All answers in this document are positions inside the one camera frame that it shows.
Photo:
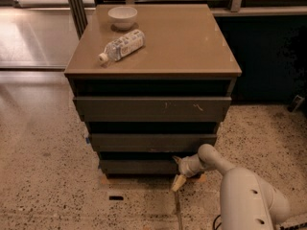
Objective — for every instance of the grey drawer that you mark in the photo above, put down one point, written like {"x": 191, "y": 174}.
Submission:
{"x": 150, "y": 142}
{"x": 138, "y": 167}
{"x": 152, "y": 109}

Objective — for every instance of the white ceramic bowl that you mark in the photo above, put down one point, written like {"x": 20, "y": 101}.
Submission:
{"x": 122, "y": 17}

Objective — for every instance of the clear plastic water bottle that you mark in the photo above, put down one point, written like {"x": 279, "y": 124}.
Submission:
{"x": 122, "y": 46}

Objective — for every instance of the small grey wall box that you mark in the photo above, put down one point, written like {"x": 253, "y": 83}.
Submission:
{"x": 296, "y": 103}

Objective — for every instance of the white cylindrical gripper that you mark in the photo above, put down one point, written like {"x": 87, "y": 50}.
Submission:
{"x": 184, "y": 168}

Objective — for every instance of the grey power strip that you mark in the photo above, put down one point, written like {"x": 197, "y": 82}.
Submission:
{"x": 298, "y": 222}

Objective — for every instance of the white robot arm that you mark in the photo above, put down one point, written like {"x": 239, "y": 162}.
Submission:
{"x": 247, "y": 201}

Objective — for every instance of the dark metal post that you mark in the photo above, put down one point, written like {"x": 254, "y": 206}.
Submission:
{"x": 79, "y": 16}

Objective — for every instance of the brown drawer cabinet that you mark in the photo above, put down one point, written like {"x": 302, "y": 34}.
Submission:
{"x": 185, "y": 55}

